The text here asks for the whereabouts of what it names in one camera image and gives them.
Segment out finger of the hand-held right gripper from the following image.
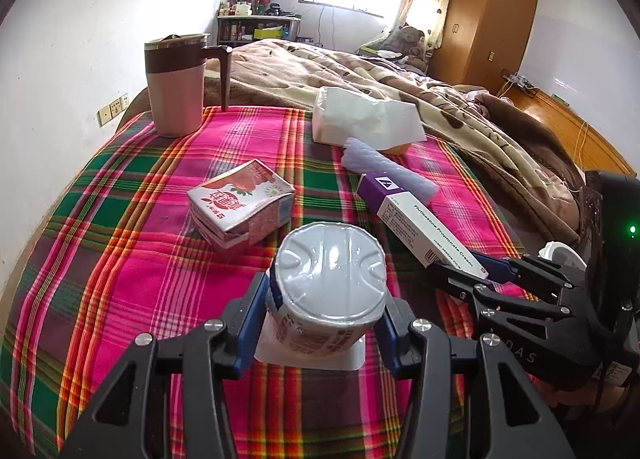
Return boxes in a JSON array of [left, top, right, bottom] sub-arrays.
[[431, 263, 572, 323], [472, 252, 587, 291]]

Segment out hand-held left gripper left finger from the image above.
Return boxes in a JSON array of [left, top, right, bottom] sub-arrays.
[[59, 271, 271, 459]]

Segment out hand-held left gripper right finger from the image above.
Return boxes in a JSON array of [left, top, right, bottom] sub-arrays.
[[382, 296, 576, 459]]

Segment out white yogurt cup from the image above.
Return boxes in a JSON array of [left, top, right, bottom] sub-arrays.
[[254, 221, 388, 371]]

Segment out purple white medicine box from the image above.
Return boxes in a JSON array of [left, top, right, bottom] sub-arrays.
[[356, 173, 490, 281]]

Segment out red milk carton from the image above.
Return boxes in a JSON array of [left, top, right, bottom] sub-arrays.
[[187, 159, 296, 252]]

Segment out pink green plaid blanket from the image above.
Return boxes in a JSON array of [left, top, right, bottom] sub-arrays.
[[0, 106, 546, 459]]

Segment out lilac ribbed foam roll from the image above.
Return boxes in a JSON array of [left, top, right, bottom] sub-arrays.
[[341, 137, 438, 204]]

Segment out small electronic device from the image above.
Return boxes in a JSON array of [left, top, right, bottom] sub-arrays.
[[502, 69, 536, 90]]

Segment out white tissue pack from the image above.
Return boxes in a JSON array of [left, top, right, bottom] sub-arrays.
[[311, 87, 427, 156]]

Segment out pink brown mug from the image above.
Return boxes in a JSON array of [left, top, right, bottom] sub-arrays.
[[144, 33, 233, 138]]

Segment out brown patterned blanket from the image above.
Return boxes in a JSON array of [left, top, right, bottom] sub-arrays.
[[120, 39, 601, 245]]

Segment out wooden wardrobe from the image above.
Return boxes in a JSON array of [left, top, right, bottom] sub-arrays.
[[431, 0, 541, 94]]

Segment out brown teddy bear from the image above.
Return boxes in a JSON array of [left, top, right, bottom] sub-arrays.
[[382, 25, 428, 72]]

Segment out cluttered shelf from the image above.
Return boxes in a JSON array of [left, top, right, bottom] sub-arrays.
[[217, 0, 303, 44]]

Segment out wall socket strip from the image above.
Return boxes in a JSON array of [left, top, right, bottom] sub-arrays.
[[96, 93, 131, 127]]

